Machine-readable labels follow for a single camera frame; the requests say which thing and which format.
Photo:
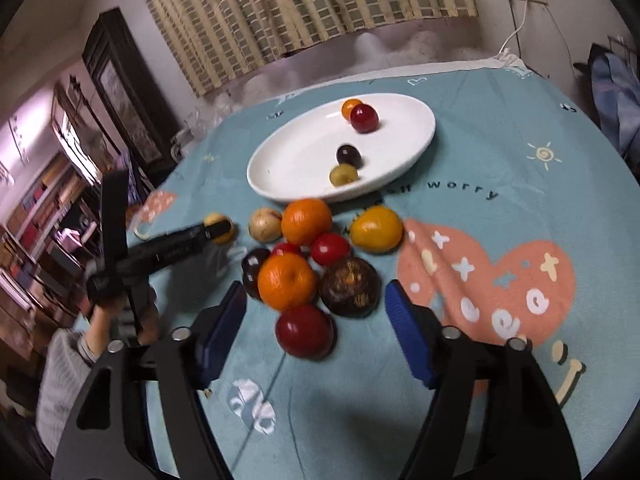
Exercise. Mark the small orange kumquat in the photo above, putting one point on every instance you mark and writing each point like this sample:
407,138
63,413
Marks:
349,107

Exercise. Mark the pale yellow round fruit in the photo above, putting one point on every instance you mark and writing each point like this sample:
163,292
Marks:
215,219

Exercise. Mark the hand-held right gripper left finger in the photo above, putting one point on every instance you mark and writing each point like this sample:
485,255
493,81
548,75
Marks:
225,330

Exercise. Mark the blue clothes pile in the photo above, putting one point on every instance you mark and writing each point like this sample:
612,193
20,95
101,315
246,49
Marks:
612,95

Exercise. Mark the green yellow round fruit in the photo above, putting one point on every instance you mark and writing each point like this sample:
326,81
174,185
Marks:
343,175

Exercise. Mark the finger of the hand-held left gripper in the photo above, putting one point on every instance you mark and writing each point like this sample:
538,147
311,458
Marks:
192,240

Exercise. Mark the yellow-orange tomato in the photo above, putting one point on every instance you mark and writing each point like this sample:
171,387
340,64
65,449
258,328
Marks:
376,228

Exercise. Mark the dark wooden framed picture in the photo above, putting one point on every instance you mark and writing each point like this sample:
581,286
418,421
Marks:
125,95

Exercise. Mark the white cloth under tablecloth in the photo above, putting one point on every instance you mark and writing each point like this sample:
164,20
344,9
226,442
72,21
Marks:
506,59

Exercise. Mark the dark purple plum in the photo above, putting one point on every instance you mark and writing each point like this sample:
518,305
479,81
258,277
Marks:
254,261
251,288
348,155

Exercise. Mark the clear plastic bag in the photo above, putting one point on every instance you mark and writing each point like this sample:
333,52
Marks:
210,115

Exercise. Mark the wooden bookshelf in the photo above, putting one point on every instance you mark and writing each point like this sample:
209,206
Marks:
35,225

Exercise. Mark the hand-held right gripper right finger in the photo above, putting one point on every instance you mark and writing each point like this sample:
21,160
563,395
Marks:
410,335

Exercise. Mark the person's left forearm grey sleeve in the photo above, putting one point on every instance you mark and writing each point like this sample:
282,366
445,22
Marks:
62,385

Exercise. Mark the small red cherry tomato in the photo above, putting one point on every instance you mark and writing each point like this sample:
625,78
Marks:
286,249

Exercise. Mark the large dark red plum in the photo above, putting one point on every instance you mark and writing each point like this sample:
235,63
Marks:
304,331

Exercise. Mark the orange tangerine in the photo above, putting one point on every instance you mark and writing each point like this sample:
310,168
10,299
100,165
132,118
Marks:
306,221
287,281

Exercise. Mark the person's left hand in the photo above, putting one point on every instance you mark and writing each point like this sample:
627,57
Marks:
147,317

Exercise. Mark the dark brown mangosteen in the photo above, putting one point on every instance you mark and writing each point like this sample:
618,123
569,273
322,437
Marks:
349,286

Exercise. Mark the white oval plate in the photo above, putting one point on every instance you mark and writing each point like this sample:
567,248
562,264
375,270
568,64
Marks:
305,155

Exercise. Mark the beige checked curtain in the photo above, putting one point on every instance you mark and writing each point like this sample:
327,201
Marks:
300,10

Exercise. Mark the beige round fruit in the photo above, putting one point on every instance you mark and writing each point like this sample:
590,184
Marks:
264,224

